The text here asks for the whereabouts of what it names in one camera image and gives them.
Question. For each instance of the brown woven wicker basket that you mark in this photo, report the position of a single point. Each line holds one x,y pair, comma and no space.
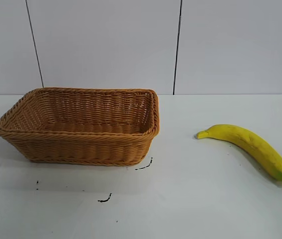
81,147

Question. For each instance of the yellow banana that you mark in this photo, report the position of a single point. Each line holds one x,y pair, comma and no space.
253,145

